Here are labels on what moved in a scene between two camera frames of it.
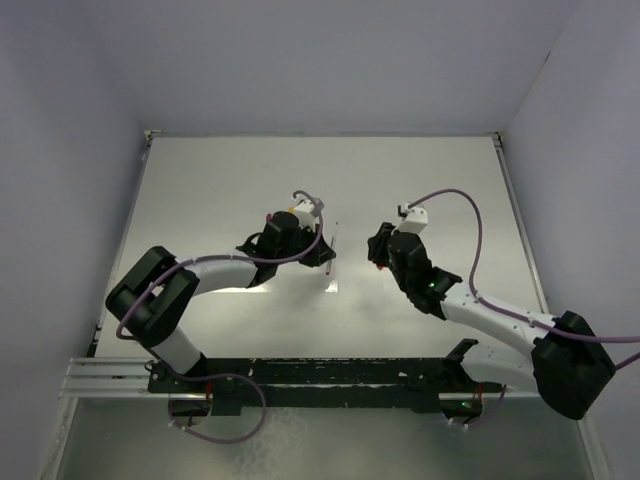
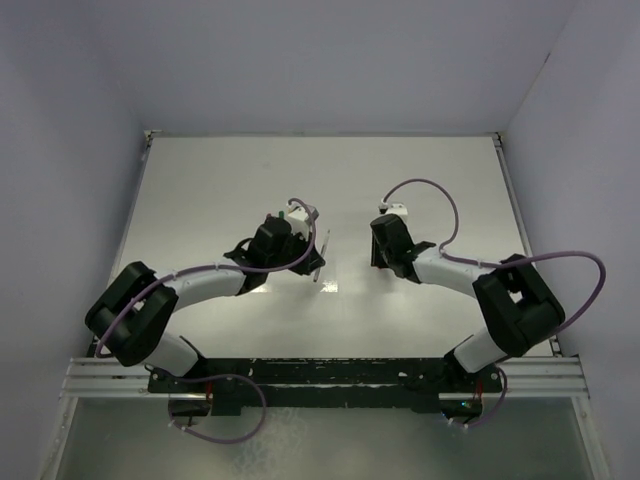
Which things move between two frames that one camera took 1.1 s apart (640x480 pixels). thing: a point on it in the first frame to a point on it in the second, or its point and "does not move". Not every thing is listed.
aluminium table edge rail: [524, 230] does not move
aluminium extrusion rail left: [108, 377] does not move
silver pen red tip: [329, 265] to [322, 253]
